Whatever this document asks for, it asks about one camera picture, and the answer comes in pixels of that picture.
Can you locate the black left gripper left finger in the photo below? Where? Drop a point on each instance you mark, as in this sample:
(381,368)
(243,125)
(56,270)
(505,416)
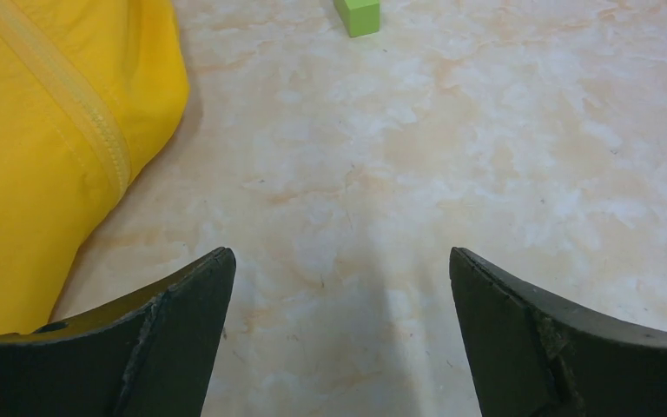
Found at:
(148,353)

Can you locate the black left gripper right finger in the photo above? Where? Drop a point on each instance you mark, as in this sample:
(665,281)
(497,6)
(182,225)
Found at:
(534,353)

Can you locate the yellow jacket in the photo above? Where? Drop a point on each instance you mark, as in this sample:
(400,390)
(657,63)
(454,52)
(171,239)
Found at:
(90,92)

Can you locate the small green block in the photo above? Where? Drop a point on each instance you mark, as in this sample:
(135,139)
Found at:
(360,17)

